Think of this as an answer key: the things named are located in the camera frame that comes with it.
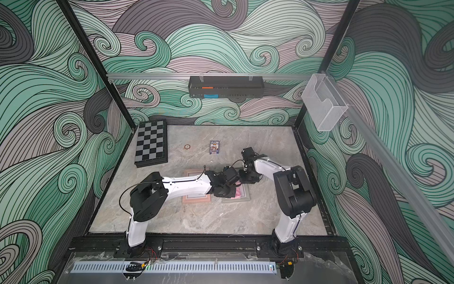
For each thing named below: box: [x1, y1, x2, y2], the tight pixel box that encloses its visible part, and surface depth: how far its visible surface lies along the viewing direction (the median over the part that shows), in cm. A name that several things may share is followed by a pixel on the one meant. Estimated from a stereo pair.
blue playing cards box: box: [209, 140, 220, 155], surface depth 109 cm
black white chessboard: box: [134, 118, 168, 169], surface depth 108 cm
